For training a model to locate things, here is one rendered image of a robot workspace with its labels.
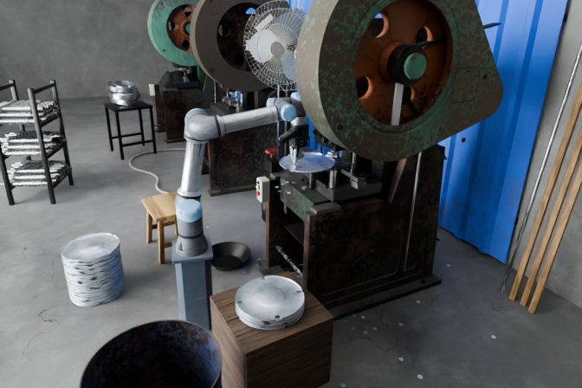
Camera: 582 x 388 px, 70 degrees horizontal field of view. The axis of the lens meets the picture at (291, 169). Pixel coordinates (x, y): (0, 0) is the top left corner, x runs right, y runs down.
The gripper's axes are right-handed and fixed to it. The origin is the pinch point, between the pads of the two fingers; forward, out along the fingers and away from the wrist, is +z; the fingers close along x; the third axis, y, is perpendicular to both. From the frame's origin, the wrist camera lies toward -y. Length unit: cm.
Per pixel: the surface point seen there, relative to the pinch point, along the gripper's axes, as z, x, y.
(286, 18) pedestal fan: -68, 74, 31
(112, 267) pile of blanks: 61, 37, -91
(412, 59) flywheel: -56, -53, 23
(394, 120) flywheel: -30, -45, 24
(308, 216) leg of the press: 18.7, -25.4, -4.3
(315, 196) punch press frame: 15.1, -12.6, 6.7
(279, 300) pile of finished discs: 40, -51, -31
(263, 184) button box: 18.6, 20.2, -8.0
